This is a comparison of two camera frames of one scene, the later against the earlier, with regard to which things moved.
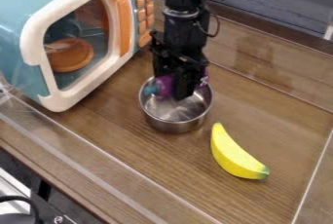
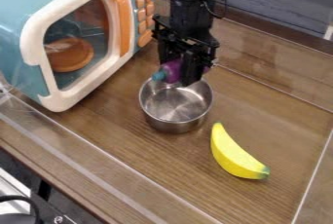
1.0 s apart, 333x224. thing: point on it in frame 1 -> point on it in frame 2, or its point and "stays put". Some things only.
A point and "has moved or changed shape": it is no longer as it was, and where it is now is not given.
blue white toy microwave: [71, 28] stays put
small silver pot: [175, 116] stays put
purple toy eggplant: [165, 82] has moved or changed shape
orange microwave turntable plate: [70, 55] stays put
